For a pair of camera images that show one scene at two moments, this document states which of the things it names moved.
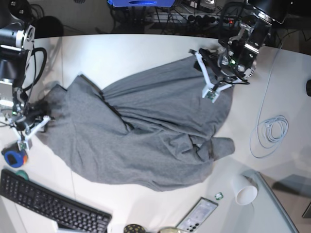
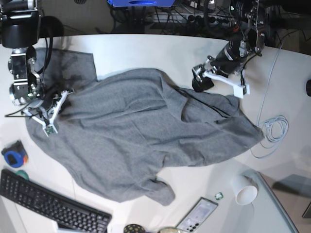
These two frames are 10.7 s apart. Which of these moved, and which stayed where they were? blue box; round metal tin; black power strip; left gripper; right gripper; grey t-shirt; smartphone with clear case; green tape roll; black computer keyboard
Moved: grey t-shirt; right gripper; left gripper
Stayed: smartphone with clear case; black computer keyboard; blue box; black power strip; green tape roll; round metal tin
